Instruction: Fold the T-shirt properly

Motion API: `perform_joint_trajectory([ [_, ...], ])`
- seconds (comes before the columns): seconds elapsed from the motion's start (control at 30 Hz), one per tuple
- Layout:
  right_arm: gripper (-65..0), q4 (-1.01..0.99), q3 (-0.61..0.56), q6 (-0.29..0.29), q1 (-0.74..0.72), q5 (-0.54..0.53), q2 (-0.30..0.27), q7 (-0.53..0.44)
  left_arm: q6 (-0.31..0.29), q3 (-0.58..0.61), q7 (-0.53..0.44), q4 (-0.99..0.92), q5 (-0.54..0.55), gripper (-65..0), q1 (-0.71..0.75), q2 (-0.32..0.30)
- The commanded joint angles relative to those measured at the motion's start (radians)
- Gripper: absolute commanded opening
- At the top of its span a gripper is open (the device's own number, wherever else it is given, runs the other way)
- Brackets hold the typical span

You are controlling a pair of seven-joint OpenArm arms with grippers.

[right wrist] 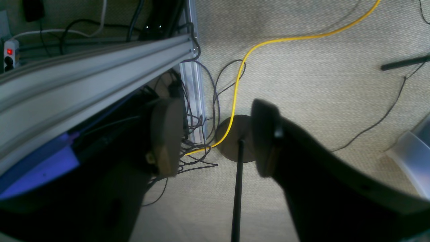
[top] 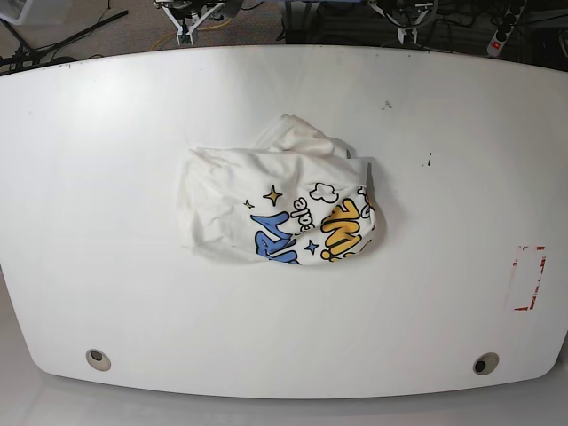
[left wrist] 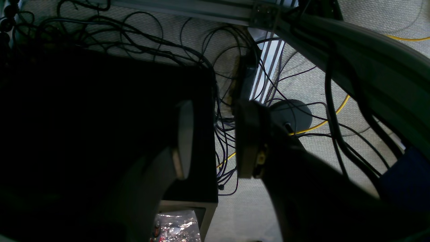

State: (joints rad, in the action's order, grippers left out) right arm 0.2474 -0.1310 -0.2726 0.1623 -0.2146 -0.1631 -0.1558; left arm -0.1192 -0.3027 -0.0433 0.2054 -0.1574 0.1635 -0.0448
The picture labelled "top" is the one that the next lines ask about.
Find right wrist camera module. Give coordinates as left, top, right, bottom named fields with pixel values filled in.
left=154, top=0, right=224, bottom=44

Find white printed T-shirt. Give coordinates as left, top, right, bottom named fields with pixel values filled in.
left=176, top=115, right=379, bottom=266

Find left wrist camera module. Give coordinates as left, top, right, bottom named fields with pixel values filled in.
left=375, top=0, right=439, bottom=44

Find right table cable grommet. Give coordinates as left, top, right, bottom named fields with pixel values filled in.
left=473, top=352, right=500, bottom=375

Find black tripod legs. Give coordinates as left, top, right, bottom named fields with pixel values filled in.
left=0, top=9, right=130, bottom=75

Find left table cable grommet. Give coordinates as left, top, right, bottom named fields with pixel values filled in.
left=85, top=349, right=112, bottom=372

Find yellow floor cable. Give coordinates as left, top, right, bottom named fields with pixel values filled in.
left=150, top=17, right=232, bottom=52

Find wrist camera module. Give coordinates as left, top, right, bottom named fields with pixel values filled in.
left=154, top=0, right=224, bottom=44
left=375, top=0, right=439, bottom=44

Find red tape rectangle marking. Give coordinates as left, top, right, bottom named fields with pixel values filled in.
left=508, top=246, right=547, bottom=312

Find white power strip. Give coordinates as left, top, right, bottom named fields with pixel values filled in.
left=486, top=0, right=527, bottom=58

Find table cable grommet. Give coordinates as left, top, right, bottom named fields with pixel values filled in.
left=85, top=349, right=112, bottom=372
left=473, top=352, right=500, bottom=375

